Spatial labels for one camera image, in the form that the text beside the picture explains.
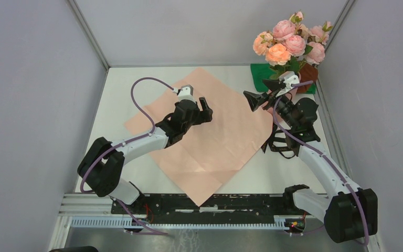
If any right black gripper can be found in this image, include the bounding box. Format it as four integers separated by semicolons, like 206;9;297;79
243;79;297;129

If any peach flower stem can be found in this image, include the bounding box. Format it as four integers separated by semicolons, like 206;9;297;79
296;23;310;40
252;31;291;79

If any pink flower bouquet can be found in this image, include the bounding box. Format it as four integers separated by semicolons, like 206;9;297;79
122;66;275;205

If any black ribbon gold lettering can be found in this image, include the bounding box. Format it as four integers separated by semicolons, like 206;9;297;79
261;124;295;160

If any pink flower stem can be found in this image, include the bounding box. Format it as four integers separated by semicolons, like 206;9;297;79
272;10;307;72
304;21;333;65

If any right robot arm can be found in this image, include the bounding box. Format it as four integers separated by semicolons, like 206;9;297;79
243;71;378;246

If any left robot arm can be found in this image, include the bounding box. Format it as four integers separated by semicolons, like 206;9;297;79
77;97;213;214

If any pink cylindrical vase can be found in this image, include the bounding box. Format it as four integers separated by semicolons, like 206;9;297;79
262;73;302;112

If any green cloth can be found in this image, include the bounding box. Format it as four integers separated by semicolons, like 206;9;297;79
250;62;317;95

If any brown cloth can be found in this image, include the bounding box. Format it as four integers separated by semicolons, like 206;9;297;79
296;63;319;95

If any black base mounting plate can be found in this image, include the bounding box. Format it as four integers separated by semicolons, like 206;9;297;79
127;194;310;224

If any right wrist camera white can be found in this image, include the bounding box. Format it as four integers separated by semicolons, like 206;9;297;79
276;71;300;98

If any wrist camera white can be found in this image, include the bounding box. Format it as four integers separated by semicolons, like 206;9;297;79
276;71;300;98
172;85;197;103

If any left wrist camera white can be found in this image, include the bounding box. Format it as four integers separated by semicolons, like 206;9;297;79
172;85;197;103

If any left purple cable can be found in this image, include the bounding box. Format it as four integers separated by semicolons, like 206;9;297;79
80;77;169;236

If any blue slotted cable duct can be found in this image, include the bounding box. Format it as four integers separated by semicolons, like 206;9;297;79
70;216;289;230

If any aluminium rail frame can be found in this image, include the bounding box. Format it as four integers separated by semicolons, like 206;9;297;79
58;193;374;219

